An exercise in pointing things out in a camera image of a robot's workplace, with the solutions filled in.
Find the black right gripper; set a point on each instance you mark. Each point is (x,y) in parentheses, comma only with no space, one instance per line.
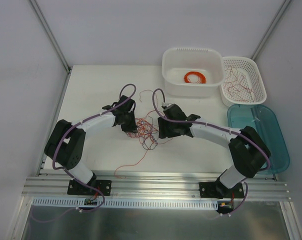
(163,128)

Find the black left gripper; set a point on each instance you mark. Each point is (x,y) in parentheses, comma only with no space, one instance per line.
(130,122)

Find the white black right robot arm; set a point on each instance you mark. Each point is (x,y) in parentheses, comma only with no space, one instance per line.
(248,151)

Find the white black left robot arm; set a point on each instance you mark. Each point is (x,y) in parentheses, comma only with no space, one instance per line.
(66,143)

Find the white plastic tub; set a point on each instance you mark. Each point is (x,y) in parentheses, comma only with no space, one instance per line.
(192,72)

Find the white perforated basket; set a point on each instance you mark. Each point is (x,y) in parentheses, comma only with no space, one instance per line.
(243,83)

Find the teal translucent tray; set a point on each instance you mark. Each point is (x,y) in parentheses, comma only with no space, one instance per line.
(265,122)

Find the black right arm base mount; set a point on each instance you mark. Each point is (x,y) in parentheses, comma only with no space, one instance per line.
(215,189)

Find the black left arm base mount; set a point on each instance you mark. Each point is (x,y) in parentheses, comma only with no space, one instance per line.
(89,189)

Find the aluminium extrusion rail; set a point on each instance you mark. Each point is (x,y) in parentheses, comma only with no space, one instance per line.
(155,185)

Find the left aluminium frame post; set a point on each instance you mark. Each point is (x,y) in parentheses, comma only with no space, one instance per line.
(49,33)

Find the aluminium frame post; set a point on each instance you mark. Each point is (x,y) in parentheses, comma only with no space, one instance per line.
(283,8)
(49,33)

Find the white slotted cable duct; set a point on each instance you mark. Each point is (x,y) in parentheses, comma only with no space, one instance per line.
(168,204)

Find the right aluminium frame post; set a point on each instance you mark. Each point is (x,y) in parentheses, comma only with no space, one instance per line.
(283,8)

